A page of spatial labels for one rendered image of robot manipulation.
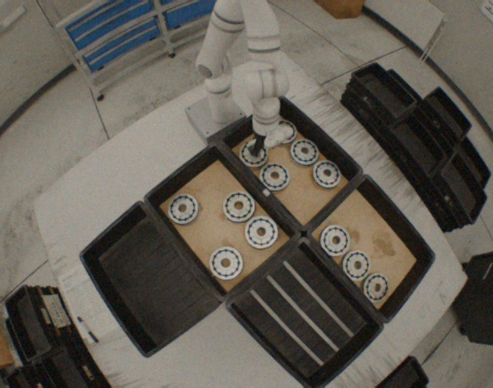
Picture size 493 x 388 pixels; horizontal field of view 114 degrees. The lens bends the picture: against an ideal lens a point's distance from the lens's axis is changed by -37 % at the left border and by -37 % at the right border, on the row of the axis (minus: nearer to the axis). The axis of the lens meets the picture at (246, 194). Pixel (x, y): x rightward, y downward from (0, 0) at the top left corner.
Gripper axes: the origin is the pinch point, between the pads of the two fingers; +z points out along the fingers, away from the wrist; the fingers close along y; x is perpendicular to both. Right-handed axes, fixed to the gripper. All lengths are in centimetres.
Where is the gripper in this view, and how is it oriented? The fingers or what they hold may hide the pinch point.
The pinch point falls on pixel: (264, 149)
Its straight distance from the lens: 84.7
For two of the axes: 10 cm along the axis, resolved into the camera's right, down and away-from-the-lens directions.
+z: 0.5, 3.3, 9.4
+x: 5.6, 7.7, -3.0
